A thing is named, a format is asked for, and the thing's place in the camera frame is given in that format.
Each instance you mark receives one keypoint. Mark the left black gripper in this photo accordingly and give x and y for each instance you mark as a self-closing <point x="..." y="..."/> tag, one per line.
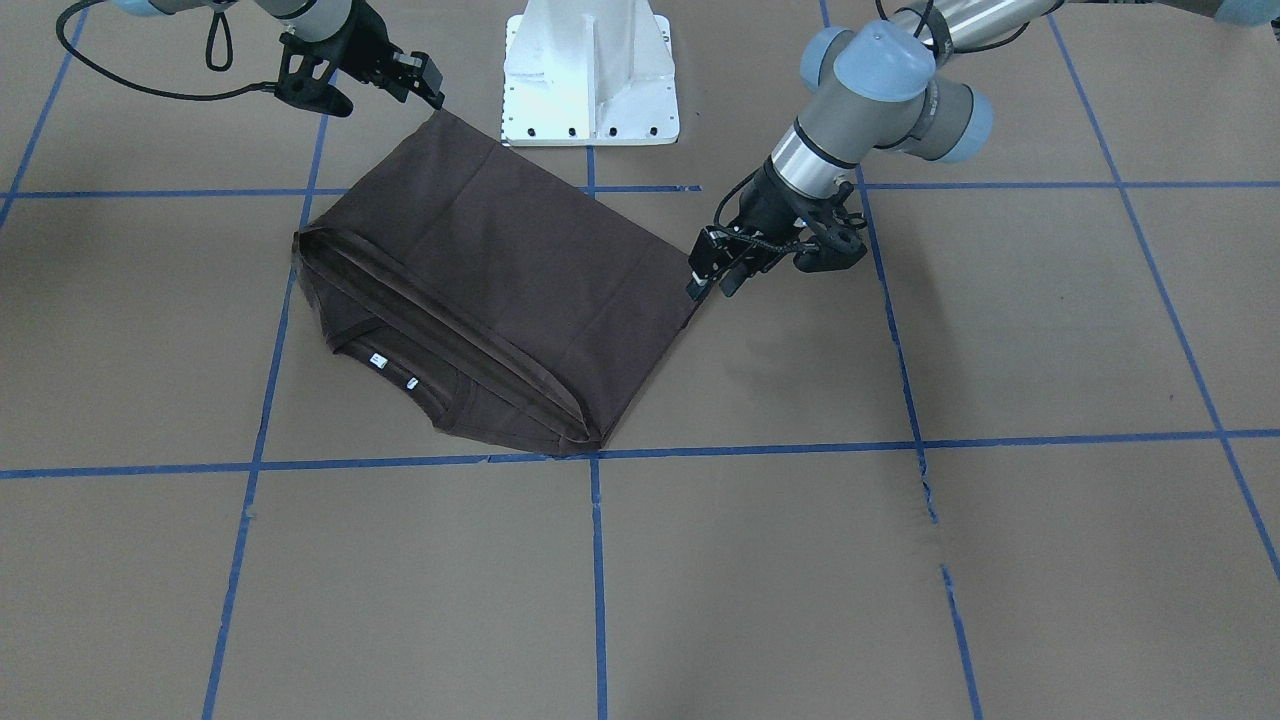
<point x="768" y="208"/>

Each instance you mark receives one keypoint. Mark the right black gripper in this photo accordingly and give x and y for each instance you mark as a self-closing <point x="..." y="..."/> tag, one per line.
<point x="362" y="45"/>

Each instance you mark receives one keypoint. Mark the brown t-shirt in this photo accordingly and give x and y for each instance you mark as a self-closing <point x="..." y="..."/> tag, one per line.
<point x="510" y="306"/>

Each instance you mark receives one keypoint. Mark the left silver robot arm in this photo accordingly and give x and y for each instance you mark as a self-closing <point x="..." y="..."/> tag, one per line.
<point x="877" y="88"/>

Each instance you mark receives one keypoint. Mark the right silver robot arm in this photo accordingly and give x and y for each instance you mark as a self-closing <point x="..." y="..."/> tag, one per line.
<point x="319" y="39"/>

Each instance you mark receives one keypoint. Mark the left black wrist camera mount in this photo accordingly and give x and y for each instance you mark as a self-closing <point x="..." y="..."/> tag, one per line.
<point x="836" y="241"/>

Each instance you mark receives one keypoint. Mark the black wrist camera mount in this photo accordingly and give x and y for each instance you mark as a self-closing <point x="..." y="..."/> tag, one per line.
<point x="306" y="73"/>
<point x="836" y="241"/>

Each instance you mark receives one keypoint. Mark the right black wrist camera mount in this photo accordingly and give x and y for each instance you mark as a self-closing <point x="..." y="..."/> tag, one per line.
<point x="306" y="73"/>

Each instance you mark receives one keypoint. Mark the white camera post base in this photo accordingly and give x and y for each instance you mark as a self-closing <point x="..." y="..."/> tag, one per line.
<point x="589" y="73"/>

